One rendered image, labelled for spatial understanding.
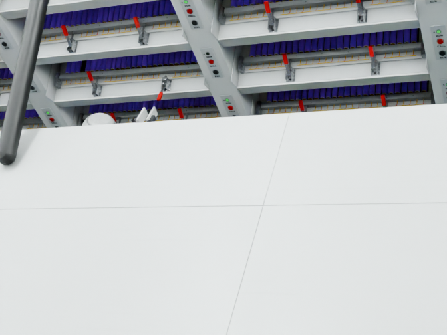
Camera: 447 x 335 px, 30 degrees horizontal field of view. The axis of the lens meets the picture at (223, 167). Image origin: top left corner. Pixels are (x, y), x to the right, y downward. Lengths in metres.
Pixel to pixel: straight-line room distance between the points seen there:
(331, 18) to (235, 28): 0.30
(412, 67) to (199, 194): 1.67
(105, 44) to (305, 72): 0.65
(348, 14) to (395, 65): 0.22
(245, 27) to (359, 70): 0.37
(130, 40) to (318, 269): 1.97
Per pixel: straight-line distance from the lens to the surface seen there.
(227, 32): 2.56
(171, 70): 2.78
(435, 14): 2.37
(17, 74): 1.13
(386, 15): 2.41
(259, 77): 2.66
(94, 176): 1.01
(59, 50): 2.85
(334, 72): 2.58
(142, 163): 0.99
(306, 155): 0.91
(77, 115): 3.12
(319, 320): 0.77
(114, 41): 2.74
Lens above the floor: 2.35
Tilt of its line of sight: 42 degrees down
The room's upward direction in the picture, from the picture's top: 25 degrees counter-clockwise
